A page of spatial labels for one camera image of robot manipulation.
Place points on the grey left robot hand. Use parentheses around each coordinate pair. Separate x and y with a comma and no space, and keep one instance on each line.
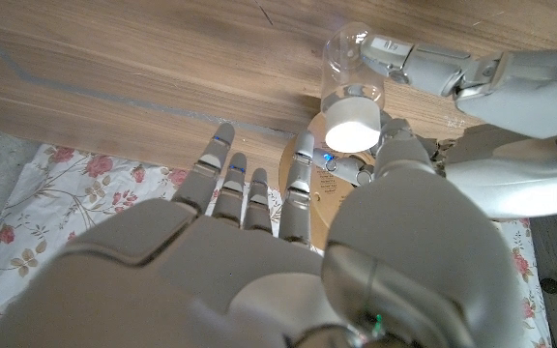
(525,92)

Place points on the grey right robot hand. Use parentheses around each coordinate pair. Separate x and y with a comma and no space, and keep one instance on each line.
(259,270)

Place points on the white bottle cap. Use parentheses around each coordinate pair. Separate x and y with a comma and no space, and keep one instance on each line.
(353,125)

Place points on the clear medicine bottle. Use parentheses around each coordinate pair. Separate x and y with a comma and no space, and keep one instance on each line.
(346,72)

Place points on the cardboard filament reel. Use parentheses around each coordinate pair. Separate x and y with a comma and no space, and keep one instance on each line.
(329,203)

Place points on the floral backdrop cloth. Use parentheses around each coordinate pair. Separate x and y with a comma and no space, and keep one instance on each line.
(66,193)

